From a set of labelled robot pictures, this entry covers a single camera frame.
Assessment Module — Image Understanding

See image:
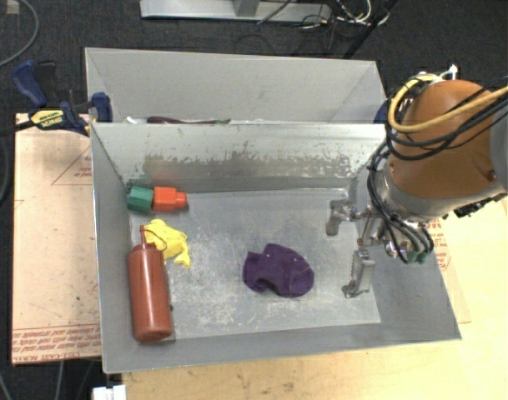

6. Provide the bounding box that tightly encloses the grey metal bin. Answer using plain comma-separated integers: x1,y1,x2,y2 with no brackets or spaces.
84,47,462,375

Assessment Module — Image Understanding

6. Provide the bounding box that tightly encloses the yellow cloth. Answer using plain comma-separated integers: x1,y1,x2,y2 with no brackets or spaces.
143,218,193,270

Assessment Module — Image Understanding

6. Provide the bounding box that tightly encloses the red-brown squeeze bottle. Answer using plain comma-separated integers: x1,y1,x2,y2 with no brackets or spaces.
127,224,175,343

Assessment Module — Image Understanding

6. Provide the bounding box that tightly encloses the green toy block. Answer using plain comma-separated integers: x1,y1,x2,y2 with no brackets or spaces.
126,185,155,213

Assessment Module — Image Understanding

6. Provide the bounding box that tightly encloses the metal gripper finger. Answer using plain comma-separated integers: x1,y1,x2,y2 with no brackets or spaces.
340,248,376,299
324,197,360,237

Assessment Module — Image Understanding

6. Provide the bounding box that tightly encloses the orange toy block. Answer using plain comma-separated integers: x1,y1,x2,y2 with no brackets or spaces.
152,186,189,213

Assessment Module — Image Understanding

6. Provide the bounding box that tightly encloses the brown cardboard board red print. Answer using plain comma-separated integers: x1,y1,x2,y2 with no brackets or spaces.
11,112,474,366

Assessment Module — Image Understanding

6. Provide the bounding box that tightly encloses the purple cloth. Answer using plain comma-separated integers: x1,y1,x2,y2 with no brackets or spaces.
242,242,316,300

